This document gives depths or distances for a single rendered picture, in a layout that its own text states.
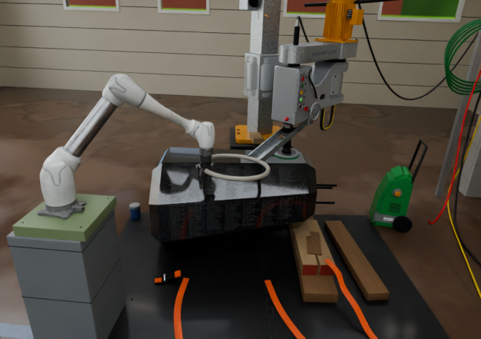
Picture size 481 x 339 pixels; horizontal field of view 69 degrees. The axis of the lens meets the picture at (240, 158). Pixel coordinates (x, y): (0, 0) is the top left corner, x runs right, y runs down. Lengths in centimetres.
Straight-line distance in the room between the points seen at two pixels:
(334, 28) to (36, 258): 268
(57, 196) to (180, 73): 708
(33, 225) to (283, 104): 181
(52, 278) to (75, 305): 20
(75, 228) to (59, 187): 23
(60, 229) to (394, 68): 804
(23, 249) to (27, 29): 855
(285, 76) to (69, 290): 196
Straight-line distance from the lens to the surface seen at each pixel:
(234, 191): 263
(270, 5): 333
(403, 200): 362
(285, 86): 268
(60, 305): 233
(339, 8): 321
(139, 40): 908
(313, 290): 269
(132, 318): 262
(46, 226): 206
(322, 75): 304
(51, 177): 204
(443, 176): 457
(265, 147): 272
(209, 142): 218
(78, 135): 219
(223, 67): 864
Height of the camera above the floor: 188
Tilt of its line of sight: 22 degrees down
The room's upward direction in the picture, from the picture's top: 2 degrees clockwise
